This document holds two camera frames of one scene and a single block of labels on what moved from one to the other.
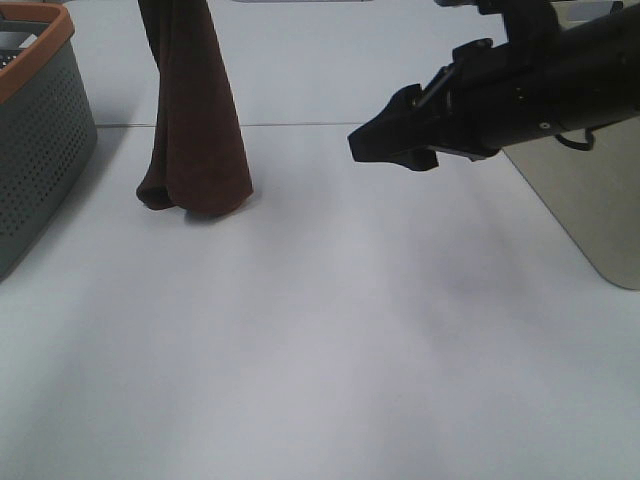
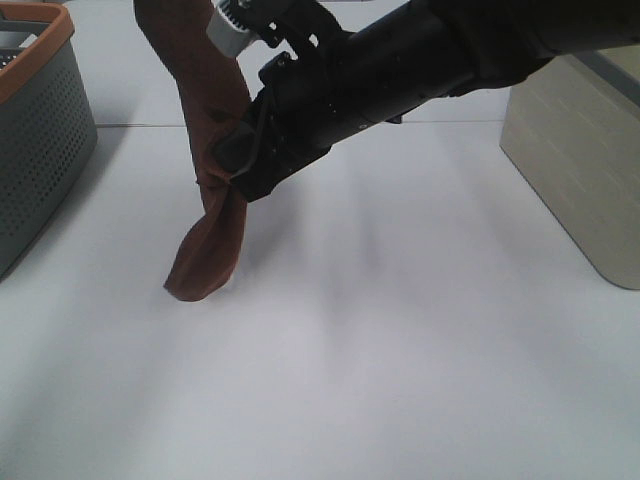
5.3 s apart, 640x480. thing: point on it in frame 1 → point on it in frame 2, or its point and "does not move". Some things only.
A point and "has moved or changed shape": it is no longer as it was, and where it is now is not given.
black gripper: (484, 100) → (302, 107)
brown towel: (199, 160) has moved or changed shape
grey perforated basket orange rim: (48, 127) does not move
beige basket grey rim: (595, 193) does not move
